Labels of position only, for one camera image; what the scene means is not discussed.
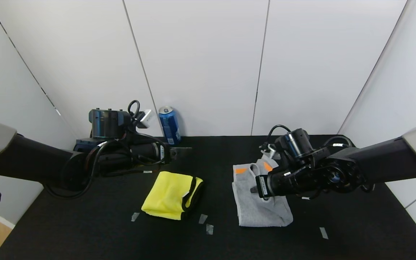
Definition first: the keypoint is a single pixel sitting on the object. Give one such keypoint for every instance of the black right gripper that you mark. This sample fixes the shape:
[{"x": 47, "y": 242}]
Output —
[{"x": 261, "y": 186}]

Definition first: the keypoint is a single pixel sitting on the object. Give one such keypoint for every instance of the grey towel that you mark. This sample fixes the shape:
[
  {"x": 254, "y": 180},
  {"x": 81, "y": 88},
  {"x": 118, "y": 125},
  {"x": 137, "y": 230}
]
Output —
[{"x": 258, "y": 209}]

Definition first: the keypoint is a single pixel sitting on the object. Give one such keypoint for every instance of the yellow towel with black trim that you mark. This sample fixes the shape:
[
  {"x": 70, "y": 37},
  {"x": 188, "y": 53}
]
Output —
[{"x": 164, "y": 196}]

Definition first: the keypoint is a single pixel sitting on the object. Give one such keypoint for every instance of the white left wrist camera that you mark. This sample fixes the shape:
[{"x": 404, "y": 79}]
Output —
[{"x": 144, "y": 118}]

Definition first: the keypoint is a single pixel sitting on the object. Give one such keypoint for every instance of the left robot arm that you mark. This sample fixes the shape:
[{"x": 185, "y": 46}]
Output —
[{"x": 20, "y": 159}]

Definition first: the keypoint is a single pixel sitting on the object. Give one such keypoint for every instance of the clear tape piece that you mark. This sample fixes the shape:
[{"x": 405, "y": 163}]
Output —
[
  {"x": 135, "y": 216},
  {"x": 203, "y": 219},
  {"x": 209, "y": 229},
  {"x": 323, "y": 233}
]

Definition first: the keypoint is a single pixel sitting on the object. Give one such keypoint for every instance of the blue drink can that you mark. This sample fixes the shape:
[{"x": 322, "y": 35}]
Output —
[{"x": 171, "y": 126}]

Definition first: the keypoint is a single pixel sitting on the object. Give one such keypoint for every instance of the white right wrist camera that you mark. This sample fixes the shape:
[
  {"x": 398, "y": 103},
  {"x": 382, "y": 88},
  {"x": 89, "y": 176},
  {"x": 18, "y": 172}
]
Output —
[{"x": 270, "y": 151}]

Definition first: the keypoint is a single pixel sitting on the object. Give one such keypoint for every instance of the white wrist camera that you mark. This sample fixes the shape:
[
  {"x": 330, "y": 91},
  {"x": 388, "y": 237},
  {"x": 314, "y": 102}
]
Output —
[
  {"x": 270, "y": 151},
  {"x": 144, "y": 118}
]

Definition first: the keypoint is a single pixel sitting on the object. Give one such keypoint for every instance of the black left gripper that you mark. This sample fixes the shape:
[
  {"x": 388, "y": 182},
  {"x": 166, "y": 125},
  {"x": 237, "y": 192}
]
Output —
[{"x": 164, "y": 153}]

